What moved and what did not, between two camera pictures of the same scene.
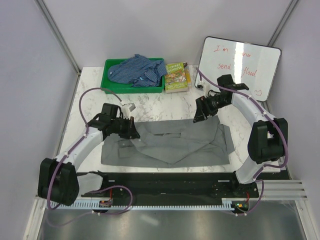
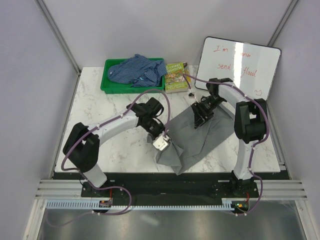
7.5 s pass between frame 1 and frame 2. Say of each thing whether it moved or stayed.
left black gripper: moved
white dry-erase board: stayed
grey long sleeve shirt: moved
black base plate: stayed
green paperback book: stayed
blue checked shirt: stayed
